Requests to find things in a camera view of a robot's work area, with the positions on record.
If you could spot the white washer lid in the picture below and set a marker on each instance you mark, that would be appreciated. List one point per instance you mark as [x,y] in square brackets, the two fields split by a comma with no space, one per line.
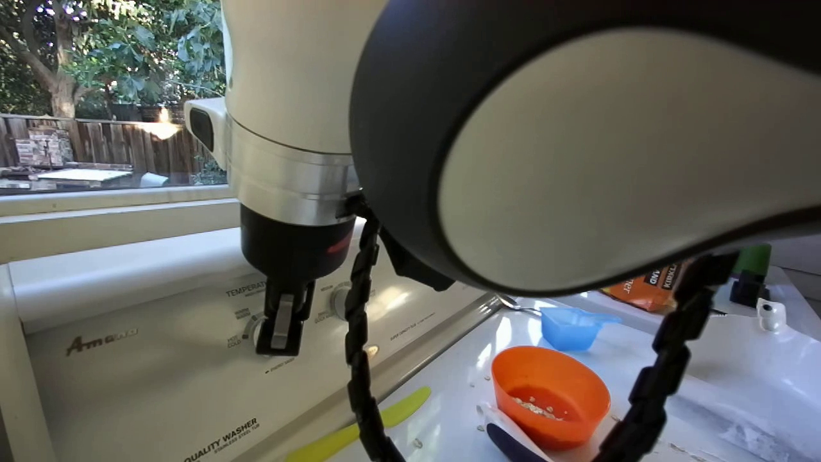
[735,418]

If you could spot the grey outdoor table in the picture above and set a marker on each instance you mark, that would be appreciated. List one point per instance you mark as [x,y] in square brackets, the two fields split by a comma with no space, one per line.
[79,177]

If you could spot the brown wooden fence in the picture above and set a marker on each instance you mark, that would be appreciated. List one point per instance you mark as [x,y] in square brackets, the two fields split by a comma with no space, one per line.
[111,145]

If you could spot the white load size knob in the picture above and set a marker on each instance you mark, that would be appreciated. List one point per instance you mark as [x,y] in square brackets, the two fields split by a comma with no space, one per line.
[336,303]

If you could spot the translucent green cup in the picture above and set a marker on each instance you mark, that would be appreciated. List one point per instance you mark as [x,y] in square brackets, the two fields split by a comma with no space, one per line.
[754,259]

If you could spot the yellow-green plastic spatula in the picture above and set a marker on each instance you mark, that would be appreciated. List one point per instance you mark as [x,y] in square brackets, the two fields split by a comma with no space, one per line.
[401,412]

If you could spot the black brush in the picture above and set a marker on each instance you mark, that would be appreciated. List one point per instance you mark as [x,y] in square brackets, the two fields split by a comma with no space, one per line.
[512,444]

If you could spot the orange plastic bowl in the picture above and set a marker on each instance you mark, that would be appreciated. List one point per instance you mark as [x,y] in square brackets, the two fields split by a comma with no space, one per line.
[548,393]

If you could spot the metal spoon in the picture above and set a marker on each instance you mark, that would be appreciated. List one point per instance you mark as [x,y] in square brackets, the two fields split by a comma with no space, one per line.
[513,303]

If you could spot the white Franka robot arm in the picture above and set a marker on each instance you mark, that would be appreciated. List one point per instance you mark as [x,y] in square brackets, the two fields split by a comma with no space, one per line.
[598,145]

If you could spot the small black object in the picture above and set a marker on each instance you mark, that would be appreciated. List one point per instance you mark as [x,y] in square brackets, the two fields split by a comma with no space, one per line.
[746,291]

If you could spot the white Amana washing machine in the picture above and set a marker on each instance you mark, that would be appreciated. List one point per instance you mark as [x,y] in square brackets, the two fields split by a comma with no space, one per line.
[128,385]

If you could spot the orange cardboard box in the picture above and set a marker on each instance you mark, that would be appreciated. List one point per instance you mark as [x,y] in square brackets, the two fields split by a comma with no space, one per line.
[644,291]

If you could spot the small white bottle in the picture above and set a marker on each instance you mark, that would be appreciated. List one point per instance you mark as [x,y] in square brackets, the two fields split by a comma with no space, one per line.
[771,313]

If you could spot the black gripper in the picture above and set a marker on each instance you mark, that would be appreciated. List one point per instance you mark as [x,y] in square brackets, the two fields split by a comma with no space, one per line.
[296,247]

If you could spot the blue plastic cup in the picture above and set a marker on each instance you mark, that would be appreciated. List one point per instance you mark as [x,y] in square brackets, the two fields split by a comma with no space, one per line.
[569,327]

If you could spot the white window frame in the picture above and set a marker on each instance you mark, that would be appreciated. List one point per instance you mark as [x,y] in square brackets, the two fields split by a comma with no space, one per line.
[104,227]

